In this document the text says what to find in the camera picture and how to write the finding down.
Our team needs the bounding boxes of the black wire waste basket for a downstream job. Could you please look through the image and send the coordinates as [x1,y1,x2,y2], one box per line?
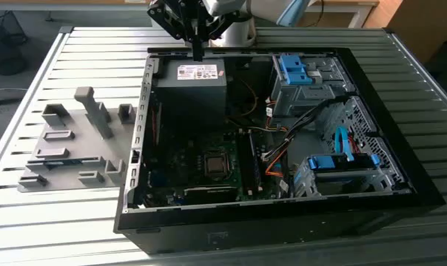
[0,11,27,76]

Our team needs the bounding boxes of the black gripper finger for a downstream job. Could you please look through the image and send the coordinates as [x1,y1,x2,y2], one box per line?
[197,10,246,62]
[145,4,198,62]

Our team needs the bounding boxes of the black open PC case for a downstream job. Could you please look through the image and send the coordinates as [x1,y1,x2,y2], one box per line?
[112,46,445,255]

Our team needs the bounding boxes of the blue data wire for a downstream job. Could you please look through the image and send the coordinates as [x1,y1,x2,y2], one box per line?
[334,126,356,161]

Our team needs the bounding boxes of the blue RAM stick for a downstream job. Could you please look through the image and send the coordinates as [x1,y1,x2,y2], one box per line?
[29,157,98,167]

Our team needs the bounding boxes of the black RAM slot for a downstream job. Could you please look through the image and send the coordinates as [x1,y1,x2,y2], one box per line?
[236,129,254,196]

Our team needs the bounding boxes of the blue plastic drive bracket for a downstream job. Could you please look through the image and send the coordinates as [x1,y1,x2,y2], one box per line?
[285,71,314,85]
[277,55,306,73]

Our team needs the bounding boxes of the yellow black power wires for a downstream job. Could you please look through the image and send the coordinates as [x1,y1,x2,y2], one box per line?
[226,116,288,134]

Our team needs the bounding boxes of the CPU with silver top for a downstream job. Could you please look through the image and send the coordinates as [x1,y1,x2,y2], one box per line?
[206,157,226,173]

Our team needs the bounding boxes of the grey metal disk bay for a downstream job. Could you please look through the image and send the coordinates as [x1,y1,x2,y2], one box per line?
[293,155,405,196]

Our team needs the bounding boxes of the brown wooden cabinet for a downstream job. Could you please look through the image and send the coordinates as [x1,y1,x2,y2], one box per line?
[362,0,447,65]

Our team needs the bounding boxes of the orange data wire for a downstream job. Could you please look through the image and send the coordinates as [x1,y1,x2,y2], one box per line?
[262,151,289,177]

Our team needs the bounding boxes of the hard disk in blue carrier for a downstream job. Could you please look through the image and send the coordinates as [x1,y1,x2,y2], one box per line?
[306,154,380,171]

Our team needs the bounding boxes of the CPU socket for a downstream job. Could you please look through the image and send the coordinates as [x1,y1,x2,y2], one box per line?
[201,149,233,181]

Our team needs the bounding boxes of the black graphics card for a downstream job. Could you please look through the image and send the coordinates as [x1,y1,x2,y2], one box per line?
[181,186,238,204]

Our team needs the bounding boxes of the dark green motherboard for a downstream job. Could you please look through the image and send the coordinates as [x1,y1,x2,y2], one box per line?
[144,129,282,207]

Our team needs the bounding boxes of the grey parts rack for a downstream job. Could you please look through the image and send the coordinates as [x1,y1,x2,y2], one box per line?
[15,86,138,193]

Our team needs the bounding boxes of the grey metal drive cage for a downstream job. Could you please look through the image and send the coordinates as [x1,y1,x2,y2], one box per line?
[269,55,357,117]

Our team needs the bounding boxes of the white frame wooden desk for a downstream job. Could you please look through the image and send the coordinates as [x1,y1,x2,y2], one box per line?
[302,0,380,28]
[0,0,150,13]

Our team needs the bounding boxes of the grey power supply unit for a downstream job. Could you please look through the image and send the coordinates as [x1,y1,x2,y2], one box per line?
[154,58,228,131]

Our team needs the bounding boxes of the black wire bundle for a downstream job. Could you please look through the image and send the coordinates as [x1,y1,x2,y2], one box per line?
[281,95,348,142]

